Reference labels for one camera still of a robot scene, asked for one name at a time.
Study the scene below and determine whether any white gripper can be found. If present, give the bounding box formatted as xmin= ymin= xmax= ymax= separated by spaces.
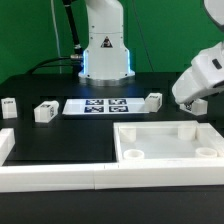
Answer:
xmin=172 ymin=42 xmax=224 ymax=104

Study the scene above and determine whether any white square tabletop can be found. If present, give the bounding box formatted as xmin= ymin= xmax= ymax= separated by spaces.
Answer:
xmin=113 ymin=121 xmax=224 ymax=162

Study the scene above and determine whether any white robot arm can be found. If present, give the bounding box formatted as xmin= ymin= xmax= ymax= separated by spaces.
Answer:
xmin=78 ymin=0 xmax=224 ymax=104

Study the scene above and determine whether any white sheet with tags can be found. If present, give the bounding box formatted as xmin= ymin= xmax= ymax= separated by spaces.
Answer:
xmin=63 ymin=98 xmax=147 ymax=115

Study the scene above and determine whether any white right barrier wall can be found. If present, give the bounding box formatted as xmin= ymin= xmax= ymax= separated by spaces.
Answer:
xmin=196 ymin=123 xmax=224 ymax=157

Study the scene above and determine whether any white barrier wall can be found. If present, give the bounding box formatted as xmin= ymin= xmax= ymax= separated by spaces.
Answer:
xmin=0 ymin=128 xmax=15 ymax=167
xmin=196 ymin=123 xmax=224 ymax=157
xmin=0 ymin=158 xmax=224 ymax=192

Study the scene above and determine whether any white front barrier wall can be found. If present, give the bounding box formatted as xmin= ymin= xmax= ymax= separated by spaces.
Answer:
xmin=0 ymin=158 xmax=224 ymax=192

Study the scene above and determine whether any black cable hose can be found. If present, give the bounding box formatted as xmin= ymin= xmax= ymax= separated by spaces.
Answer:
xmin=25 ymin=0 xmax=84 ymax=75

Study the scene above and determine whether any grey thin cable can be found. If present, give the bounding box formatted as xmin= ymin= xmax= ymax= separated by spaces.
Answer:
xmin=50 ymin=0 xmax=63 ymax=75

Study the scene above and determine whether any white left barrier wall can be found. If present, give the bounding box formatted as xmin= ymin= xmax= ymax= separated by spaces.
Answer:
xmin=0 ymin=128 xmax=15 ymax=167

